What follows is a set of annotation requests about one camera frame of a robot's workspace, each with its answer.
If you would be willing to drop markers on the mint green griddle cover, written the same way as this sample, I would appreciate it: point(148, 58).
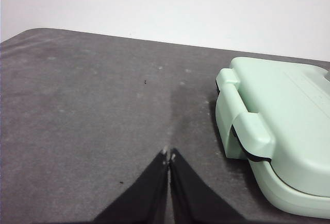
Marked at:
point(288, 121)

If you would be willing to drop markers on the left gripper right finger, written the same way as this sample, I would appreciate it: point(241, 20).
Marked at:
point(190, 198)

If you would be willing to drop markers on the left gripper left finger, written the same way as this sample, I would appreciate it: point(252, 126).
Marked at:
point(147, 198)

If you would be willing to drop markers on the mint green breakfast maker base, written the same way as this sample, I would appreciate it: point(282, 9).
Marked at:
point(263, 181)

